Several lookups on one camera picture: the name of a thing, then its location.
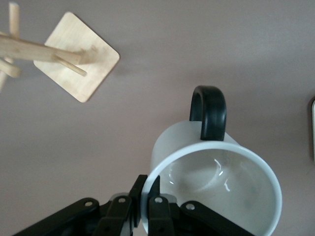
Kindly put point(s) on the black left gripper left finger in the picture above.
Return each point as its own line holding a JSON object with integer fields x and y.
{"x": 115, "y": 216}

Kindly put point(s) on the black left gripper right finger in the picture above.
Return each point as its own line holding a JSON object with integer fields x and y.
{"x": 160, "y": 216}

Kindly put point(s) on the wooden mug tree stand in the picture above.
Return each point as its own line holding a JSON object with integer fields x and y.
{"x": 81, "y": 66}

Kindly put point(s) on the beige serving tray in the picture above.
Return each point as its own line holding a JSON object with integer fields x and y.
{"x": 312, "y": 130}

